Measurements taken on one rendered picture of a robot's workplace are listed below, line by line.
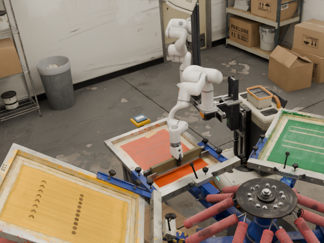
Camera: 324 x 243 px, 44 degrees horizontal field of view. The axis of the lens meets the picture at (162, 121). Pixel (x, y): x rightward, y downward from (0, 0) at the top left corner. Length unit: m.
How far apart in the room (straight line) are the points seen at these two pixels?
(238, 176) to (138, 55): 3.44
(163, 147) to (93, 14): 3.50
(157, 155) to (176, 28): 0.99
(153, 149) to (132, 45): 3.72
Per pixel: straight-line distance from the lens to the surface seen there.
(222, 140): 4.85
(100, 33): 6.32
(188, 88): 2.69
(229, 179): 3.83
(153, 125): 3.31
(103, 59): 6.46
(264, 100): 3.62
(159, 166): 2.74
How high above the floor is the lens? 2.71
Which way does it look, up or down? 31 degrees down
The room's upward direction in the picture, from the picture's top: 5 degrees counter-clockwise
